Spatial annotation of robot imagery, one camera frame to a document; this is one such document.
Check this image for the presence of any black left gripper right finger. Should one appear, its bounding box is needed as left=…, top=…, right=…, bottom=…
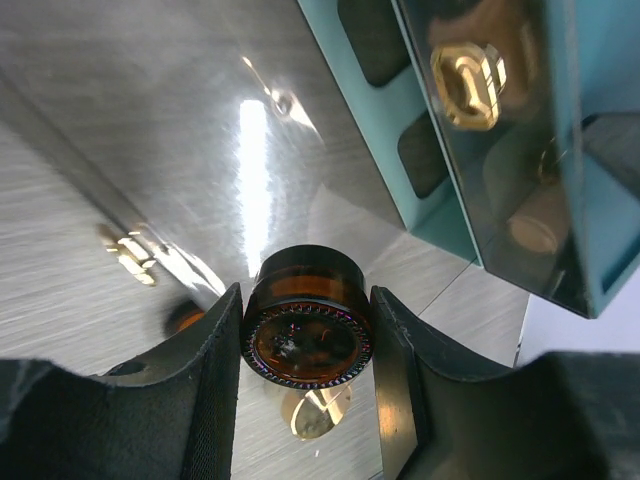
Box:
left=371, top=287, right=639, bottom=479

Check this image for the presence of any dark amber round jar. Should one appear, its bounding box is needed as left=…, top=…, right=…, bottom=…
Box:
left=239, top=245, right=375, bottom=390

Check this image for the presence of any teal drawer cabinet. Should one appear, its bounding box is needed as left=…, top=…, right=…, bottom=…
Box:
left=300, top=1, right=639, bottom=318

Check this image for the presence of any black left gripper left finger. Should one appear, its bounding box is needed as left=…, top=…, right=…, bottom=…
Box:
left=1, top=285, right=242, bottom=479

